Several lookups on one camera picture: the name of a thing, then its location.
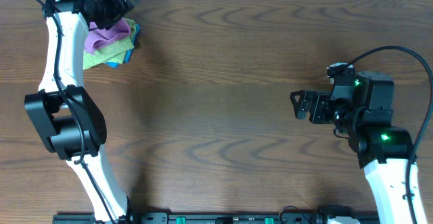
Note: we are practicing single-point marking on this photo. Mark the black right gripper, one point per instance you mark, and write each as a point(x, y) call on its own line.
point(320, 101)

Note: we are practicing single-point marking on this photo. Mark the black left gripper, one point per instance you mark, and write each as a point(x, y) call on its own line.
point(119, 5)

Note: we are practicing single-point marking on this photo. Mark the purple microfiber cloth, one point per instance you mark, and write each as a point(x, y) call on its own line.
point(99, 38)

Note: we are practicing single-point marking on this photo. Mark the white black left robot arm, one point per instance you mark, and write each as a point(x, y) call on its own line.
point(66, 118)

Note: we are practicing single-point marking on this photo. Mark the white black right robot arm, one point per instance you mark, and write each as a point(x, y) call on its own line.
point(360, 105)

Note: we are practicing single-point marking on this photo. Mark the folded green cloth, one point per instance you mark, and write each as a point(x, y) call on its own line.
point(102, 55)

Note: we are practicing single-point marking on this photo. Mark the folded blue cloth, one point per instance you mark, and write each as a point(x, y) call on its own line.
point(124, 57)

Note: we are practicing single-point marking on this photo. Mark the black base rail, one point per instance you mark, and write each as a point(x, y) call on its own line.
point(287, 215)

